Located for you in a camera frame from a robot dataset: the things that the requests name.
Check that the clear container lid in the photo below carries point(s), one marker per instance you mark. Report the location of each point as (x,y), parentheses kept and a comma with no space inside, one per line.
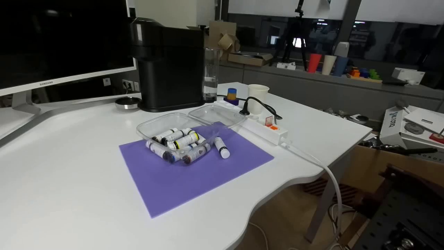
(218,114)

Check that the clear plastic container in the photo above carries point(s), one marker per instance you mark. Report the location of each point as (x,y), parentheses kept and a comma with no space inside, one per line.
(163,126)

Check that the white paint tube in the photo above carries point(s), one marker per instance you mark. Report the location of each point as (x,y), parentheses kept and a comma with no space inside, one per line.
(222,148)

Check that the blue and yellow block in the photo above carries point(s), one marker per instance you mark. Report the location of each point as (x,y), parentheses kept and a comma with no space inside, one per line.
(231,96)

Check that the white power strip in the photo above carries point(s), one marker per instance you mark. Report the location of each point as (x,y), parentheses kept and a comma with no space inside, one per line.
(263,129)

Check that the white paper cup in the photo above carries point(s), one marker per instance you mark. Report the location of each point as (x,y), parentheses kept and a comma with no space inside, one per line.
(257,97)

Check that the heap of paint tubes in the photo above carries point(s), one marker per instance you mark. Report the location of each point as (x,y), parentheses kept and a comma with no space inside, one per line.
(180,144)

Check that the clear water tank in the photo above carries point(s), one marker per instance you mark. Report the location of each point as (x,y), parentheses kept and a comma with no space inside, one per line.
(210,73)

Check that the purple mat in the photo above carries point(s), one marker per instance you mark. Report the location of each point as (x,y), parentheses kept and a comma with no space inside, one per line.
(194,177)

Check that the flat cardboard box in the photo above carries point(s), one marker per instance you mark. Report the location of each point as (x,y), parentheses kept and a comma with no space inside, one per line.
(249,58)

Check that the black coffee machine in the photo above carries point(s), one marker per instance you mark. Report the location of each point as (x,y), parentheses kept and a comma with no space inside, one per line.
(170,66)

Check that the small white box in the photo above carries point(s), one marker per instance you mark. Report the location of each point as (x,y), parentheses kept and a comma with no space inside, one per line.
(286,65)

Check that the stack of cardboard boxes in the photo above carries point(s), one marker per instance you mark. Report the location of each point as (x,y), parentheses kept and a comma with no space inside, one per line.
(222,36)

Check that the round metal drip tray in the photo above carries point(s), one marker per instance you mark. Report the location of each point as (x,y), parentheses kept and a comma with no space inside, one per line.
(127,102)

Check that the red cup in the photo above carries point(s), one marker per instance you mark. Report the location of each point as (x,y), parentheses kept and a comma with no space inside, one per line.
(314,63)

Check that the cream cup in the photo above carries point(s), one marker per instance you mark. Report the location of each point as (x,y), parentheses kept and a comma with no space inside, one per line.
(328,64)

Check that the blue cup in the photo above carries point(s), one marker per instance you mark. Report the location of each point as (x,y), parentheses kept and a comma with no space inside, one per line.
(340,66)

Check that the colourful toy blocks on tray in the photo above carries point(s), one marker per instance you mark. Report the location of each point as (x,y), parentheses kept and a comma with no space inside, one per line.
(364,74)

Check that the brown cardboard box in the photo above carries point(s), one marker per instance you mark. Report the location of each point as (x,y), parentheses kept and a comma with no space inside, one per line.
(392,166)

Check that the white monitor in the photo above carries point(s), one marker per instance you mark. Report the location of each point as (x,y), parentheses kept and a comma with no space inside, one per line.
(52,45)

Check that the stack of white boxes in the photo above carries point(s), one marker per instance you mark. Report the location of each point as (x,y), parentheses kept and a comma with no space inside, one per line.
(412,128)

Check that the white device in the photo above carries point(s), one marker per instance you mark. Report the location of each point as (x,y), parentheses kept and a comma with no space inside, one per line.
(408,75)

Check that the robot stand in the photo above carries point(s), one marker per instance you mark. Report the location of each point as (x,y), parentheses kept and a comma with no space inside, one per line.
(406,215)

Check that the wall socket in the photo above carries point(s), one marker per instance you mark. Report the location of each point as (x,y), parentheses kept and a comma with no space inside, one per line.
(107,81)
(130,85)

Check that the camera on tripod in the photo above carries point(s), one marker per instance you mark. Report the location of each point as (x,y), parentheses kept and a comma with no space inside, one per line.
(295,34)

